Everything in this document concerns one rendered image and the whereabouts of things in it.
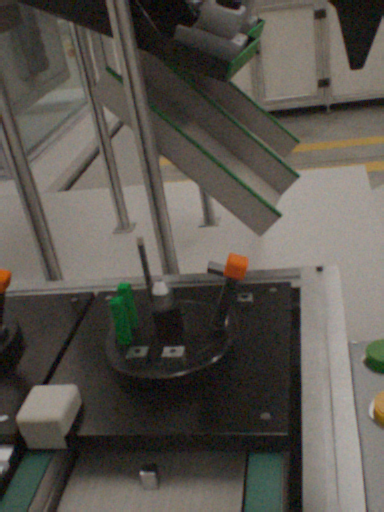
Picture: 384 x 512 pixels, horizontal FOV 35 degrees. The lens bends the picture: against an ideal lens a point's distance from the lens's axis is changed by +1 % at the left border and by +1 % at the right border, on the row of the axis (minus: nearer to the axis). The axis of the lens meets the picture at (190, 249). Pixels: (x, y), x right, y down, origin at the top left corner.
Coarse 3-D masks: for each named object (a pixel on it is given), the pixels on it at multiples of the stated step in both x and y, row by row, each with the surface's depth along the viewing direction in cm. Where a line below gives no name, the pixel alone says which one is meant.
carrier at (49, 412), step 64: (128, 320) 63; (192, 320) 63; (256, 320) 65; (64, 384) 60; (128, 384) 58; (192, 384) 57; (256, 384) 56; (64, 448) 55; (128, 448) 54; (192, 448) 52; (256, 448) 51
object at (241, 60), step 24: (24, 0) 72; (48, 0) 71; (72, 0) 70; (96, 0) 69; (144, 0) 80; (168, 0) 79; (96, 24) 71; (144, 24) 69; (168, 24) 80; (192, 24) 80; (144, 48) 70; (168, 48) 69; (192, 48) 68; (216, 72) 69
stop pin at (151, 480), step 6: (144, 468) 54; (150, 468) 54; (156, 468) 54; (144, 474) 53; (150, 474) 53; (156, 474) 53; (144, 480) 53; (150, 480) 53; (156, 480) 53; (144, 486) 54; (150, 486) 54; (156, 486) 54
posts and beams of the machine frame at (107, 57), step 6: (96, 36) 211; (102, 36) 211; (96, 42) 212; (102, 42) 213; (108, 42) 212; (102, 48) 213; (108, 48) 213; (102, 54) 214; (108, 54) 214; (114, 54) 217; (102, 60) 215; (108, 60) 215; (114, 60) 217; (102, 66) 216; (114, 66) 216
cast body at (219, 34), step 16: (208, 0) 70; (224, 0) 69; (240, 0) 70; (208, 16) 70; (224, 16) 70; (240, 16) 70; (176, 32) 74; (192, 32) 71; (208, 32) 71; (224, 32) 70; (208, 48) 72; (224, 48) 71; (240, 48) 71
